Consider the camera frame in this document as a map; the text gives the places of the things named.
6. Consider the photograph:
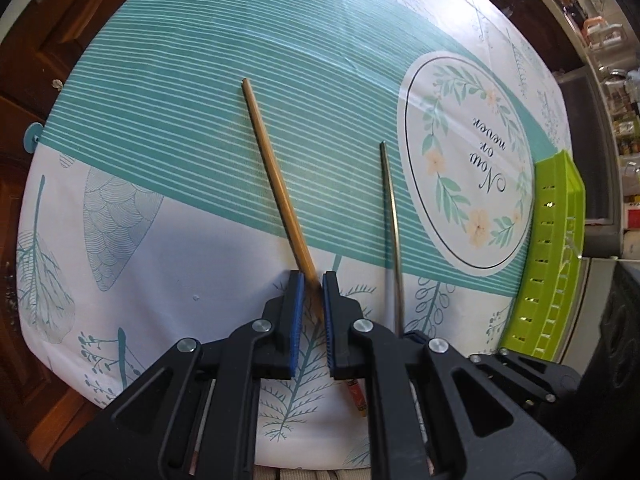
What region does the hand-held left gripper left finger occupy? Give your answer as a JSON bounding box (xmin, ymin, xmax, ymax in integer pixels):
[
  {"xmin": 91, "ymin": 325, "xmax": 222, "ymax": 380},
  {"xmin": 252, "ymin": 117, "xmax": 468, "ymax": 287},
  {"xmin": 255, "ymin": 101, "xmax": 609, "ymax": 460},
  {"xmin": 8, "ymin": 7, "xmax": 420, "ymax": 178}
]
[{"xmin": 52, "ymin": 269, "xmax": 307, "ymax": 480}]

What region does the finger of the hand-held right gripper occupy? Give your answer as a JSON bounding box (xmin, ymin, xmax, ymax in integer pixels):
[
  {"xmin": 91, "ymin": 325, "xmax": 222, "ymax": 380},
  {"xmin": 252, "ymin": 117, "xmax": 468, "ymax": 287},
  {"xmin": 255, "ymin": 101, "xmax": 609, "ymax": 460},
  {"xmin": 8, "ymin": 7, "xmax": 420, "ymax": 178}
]
[{"xmin": 404, "ymin": 330, "xmax": 583, "ymax": 412}]

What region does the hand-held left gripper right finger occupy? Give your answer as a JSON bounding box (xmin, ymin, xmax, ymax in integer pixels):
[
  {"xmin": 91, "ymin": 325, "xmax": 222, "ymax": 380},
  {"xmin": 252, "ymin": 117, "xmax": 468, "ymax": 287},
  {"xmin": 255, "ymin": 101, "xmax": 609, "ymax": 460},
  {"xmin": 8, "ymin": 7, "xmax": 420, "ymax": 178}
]
[{"xmin": 321, "ymin": 270, "xmax": 576, "ymax": 480}]

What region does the stainless steel chopstick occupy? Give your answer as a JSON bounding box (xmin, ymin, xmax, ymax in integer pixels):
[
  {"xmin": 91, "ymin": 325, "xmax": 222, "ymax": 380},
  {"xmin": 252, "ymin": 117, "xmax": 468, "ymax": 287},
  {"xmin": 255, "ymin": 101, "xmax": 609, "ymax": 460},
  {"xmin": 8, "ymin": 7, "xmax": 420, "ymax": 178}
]
[{"xmin": 378, "ymin": 141, "xmax": 407, "ymax": 337}]

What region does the green plastic utensil tray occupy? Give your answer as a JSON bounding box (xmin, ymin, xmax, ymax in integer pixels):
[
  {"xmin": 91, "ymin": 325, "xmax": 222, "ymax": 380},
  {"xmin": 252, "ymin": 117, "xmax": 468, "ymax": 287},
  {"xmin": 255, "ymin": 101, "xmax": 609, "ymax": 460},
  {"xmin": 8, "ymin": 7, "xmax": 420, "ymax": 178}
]
[{"xmin": 497, "ymin": 150, "xmax": 587, "ymax": 361}]

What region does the brown wooden chopstick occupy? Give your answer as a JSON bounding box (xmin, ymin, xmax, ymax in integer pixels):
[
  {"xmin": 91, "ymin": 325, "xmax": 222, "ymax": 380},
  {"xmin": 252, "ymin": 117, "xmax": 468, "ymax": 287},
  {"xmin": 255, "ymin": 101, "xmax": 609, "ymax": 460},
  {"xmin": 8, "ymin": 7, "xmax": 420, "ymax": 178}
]
[{"xmin": 241, "ymin": 77, "xmax": 323, "ymax": 306}]

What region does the person's pink clothing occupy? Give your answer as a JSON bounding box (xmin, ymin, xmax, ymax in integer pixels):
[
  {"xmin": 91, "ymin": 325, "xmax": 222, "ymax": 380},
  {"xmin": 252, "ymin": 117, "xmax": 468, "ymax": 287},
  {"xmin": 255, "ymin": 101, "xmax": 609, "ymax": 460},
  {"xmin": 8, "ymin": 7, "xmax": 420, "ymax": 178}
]
[{"xmin": 255, "ymin": 465, "xmax": 373, "ymax": 480}]

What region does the grey oven cabinet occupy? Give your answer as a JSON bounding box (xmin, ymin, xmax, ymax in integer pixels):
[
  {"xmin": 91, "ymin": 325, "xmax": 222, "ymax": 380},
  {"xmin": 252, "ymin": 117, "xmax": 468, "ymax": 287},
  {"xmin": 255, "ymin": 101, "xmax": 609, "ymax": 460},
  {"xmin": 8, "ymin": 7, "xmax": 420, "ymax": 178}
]
[{"xmin": 552, "ymin": 67, "xmax": 623, "ymax": 228}]

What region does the printed teal white tablecloth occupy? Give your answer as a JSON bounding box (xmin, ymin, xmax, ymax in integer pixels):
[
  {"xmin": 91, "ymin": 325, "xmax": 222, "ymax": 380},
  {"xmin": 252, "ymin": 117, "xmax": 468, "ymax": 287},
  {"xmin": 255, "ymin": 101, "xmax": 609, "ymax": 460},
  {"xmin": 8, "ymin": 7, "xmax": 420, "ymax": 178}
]
[{"xmin": 15, "ymin": 0, "xmax": 576, "ymax": 471}]

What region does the blue round cabinet knob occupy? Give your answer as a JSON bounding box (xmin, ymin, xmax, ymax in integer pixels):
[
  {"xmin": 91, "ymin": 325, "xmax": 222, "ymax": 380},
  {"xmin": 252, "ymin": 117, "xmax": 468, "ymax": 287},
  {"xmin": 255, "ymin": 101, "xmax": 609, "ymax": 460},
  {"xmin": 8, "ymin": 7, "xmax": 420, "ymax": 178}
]
[{"xmin": 22, "ymin": 121, "xmax": 46, "ymax": 153}]

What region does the brown wooden kitchen cabinet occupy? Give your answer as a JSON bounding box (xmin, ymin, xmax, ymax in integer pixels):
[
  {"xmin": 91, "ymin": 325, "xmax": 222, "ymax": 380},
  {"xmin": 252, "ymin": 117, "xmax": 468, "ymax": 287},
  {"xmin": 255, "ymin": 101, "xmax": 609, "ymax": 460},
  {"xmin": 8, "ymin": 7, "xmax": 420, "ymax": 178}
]
[{"xmin": 0, "ymin": 0, "xmax": 166, "ymax": 461}]

